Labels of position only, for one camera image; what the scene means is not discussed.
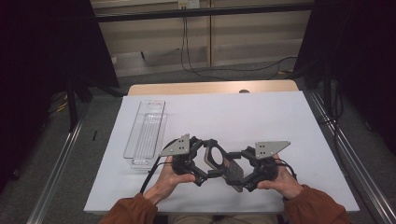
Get dark box round window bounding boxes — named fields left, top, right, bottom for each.
left=204, top=146, right=245, bottom=193

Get black curtain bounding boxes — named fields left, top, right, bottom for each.
left=293, top=0, right=396, bottom=153
left=0, top=0, right=120, bottom=188

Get white wall socket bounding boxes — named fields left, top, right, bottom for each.
left=177, top=0, right=200, bottom=9

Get left hand-held gripper black cable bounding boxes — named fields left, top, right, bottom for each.
left=139, top=138, right=178, bottom=194

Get right hand-held gripper black cable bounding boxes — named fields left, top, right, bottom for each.
left=274, top=158, right=297, bottom=181

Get wooden table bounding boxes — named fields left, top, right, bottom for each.
left=128, top=79, right=300, bottom=96

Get person's right hand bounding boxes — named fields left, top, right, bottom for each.
left=257, top=155, right=304, bottom=200

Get black wall cable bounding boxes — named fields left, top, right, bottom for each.
left=184, top=15, right=298, bottom=77
left=180, top=15, right=225, bottom=81

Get hand-held gripper black cable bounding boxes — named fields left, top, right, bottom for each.
left=139, top=138, right=178, bottom=194
left=274, top=158, right=297, bottom=181

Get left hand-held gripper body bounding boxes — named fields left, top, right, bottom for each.
left=159, top=133, right=204, bottom=176

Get aluminium floor rail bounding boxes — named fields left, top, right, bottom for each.
left=306, top=90, right=396, bottom=224
left=26, top=105, right=92, bottom=224

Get clear plastic storage container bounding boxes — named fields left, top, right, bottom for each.
left=123, top=99, right=168, bottom=171

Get person's tan trousers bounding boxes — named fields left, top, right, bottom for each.
left=167, top=214, right=279, bottom=224

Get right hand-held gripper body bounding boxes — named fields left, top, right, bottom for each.
left=244, top=140, right=291, bottom=182

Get person's left hand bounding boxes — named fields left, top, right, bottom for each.
left=143, top=156, right=196, bottom=205

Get white table cover sheet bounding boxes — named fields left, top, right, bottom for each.
left=83, top=91, right=361, bottom=215

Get black metal stand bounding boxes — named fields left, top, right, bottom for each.
left=66, top=77, right=78, bottom=132

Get black floor cables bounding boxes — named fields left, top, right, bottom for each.
left=317, top=87, right=344, bottom=125

